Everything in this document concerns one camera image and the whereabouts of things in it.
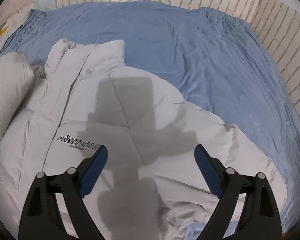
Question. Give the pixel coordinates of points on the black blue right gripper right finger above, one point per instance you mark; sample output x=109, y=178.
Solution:
x=259, y=219

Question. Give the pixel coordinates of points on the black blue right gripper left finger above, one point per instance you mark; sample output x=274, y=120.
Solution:
x=41, y=216

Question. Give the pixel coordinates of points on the light grey puffer jacket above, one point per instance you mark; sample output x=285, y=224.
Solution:
x=54, y=116

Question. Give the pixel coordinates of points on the blue bed sheet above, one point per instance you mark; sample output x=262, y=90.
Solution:
x=215, y=61

